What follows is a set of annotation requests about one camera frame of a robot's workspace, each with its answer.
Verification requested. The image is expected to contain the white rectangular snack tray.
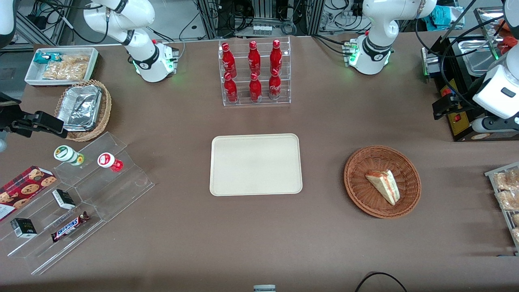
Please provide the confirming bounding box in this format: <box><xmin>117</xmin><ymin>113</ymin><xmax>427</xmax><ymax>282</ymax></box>
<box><xmin>24</xmin><ymin>47</ymin><xmax>100</xmax><ymax>87</ymax></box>

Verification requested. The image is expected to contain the snickers chocolate bar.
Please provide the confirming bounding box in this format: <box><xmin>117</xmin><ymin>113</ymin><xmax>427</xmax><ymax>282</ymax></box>
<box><xmin>51</xmin><ymin>211</ymin><xmax>90</xmax><ymax>243</ymax></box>

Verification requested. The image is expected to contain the tray of wrapped pastries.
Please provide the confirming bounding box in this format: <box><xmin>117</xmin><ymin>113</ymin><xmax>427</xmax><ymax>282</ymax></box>
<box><xmin>485</xmin><ymin>162</ymin><xmax>519</xmax><ymax>256</ymax></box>

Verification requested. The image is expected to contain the red plaid cookie box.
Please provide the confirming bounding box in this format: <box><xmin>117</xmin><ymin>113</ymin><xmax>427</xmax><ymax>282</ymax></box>
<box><xmin>0</xmin><ymin>165</ymin><xmax>58</xmax><ymax>223</ymax></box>

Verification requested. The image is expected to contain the silver foil tray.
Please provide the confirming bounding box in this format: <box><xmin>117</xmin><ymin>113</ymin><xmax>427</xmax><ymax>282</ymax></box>
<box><xmin>57</xmin><ymin>84</ymin><xmax>103</xmax><ymax>132</ymax></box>

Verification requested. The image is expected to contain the beige plastic tray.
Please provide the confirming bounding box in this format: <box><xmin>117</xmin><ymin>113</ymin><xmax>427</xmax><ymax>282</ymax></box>
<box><xmin>209</xmin><ymin>133</ymin><xmax>303</xmax><ymax>197</ymax></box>

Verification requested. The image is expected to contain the black cable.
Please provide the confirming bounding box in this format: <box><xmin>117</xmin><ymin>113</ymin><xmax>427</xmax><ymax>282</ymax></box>
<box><xmin>355</xmin><ymin>272</ymin><xmax>408</xmax><ymax>292</ymax></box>

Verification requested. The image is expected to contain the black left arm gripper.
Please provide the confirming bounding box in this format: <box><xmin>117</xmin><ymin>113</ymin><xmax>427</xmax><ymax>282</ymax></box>
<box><xmin>431</xmin><ymin>94</ymin><xmax>466</xmax><ymax>121</ymax></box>

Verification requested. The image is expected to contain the teal plastic bag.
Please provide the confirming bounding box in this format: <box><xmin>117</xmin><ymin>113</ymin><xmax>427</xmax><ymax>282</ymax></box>
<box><xmin>430</xmin><ymin>6</ymin><xmax>465</xmax><ymax>31</ymax></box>

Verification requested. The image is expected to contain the small tan wicker basket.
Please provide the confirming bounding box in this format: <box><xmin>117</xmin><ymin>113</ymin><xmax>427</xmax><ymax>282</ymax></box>
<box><xmin>54</xmin><ymin>79</ymin><xmax>112</xmax><ymax>142</ymax></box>

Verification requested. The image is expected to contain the red lidded yogurt cup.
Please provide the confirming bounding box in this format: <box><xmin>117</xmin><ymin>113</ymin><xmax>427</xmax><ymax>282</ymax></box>
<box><xmin>97</xmin><ymin>152</ymin><xmax>124</xmax><ymax>173</ymax></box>

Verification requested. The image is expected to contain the black hot food display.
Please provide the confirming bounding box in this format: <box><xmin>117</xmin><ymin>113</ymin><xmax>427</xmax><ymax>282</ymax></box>
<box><xmin>421</xmin><ymin>6</ymin><xmax>519</xmax><ymax>142</ymax></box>

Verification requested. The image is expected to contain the triangular sandwich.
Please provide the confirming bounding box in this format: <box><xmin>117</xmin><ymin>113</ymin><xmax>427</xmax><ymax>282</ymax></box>
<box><xmin>365</xmin><ymin>169</ymin><xmax>401</xmax><ymax>206</ymax></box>

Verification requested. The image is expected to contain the large brown wicker basket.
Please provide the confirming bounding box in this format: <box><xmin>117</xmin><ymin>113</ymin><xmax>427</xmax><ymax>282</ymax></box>
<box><xmin>343</xmin><ymin>145</ymin><xmax>422</xmax><ymax>219</ymax></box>

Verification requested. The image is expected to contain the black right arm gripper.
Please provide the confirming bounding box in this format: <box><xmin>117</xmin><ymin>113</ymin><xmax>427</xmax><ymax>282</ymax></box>
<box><xmin>0</xmin><ymin>92</ymin><xmax>68</xmax><ymax>139</ymax></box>

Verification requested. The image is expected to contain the green lidded yogurt cup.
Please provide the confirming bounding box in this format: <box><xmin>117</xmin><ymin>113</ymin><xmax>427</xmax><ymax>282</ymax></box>
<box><xmin>54</xmin><ymin>145</ymin><xmax>86</xmax><ymax>167</ymax></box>

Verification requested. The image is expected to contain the aluminium frame rack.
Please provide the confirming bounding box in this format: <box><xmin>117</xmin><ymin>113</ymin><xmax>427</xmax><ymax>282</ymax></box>
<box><xmin>197</xmin><ymin>0</ymin><xmax>325</xmax><ymax>39</ymax></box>

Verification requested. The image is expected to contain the steel food pan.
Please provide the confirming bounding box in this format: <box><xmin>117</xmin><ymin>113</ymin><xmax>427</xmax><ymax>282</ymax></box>
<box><xmin>458</xmin><ymin>39</ymin><xmax>504</xmax><ymax>77</ymax></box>

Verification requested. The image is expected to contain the teal snack packet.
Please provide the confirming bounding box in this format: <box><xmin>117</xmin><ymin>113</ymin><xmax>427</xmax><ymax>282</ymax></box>
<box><xmin>33</xmin><ymin>52</ymin><xmax>61</xmax><ymax>64</ymax></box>

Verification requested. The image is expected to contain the small black box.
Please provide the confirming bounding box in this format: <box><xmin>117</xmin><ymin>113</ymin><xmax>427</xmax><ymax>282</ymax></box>
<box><xmin>10</xmin><ymin>218</ymin><xmax>38</xmax><ymax>238</ymax></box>
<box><xmin>52</xmin><ymin>189</ymin><xmax>76</xmax><ymax>210</ymax></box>

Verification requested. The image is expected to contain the clear acrylic bottle rack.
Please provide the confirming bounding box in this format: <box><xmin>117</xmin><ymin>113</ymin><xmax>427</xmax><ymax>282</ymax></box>
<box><xmin>218</xmin><ymin>36</ymin><xmax>292</xmax><ymax>107</ymax></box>

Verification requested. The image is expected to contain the red cola bottle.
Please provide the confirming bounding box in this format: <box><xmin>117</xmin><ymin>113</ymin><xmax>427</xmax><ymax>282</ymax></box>
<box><xmin>221</xmin><ymin>42</ymin><xmax>238</xmax><ymax>78</ymax></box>
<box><xmin>268</xmin><ymin>69</ymin><xmax>282</xmax><ymax>101</ymax></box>
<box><xmin>248</xmin><ymin>41</ymin><xmax>261</xmax><ymax>75</ymax></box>
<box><xmin>270</xmin><ymin>39</ymin><xmax>283</xmax><ymax>74</ymax></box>
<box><xmin>249</xmin><ymin>72</ymin><xmax>263</xmax><ymax>103</ymax></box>
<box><xmin>223</xmin><ymin>72</ymin><xmax>239</xmax><ymax>103</ymax></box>

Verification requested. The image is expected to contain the clear bag of chips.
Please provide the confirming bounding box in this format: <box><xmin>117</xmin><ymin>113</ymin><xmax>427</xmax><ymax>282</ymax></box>
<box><xmin>43</xmin><ymin>55</ymin><xmax>90</xmax><ymax>81</ymax></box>

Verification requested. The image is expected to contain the clear acrylic stepped stand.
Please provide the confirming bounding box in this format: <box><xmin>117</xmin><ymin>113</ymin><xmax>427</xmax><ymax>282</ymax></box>
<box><xmin>54</xmin><ymin>131</ymin><xmax>156</xmax><ymax>222</ymax></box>
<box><xmin>0</xmin><ymin>185</ymin><xmax>107</xmax><ymax>276</ymax></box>

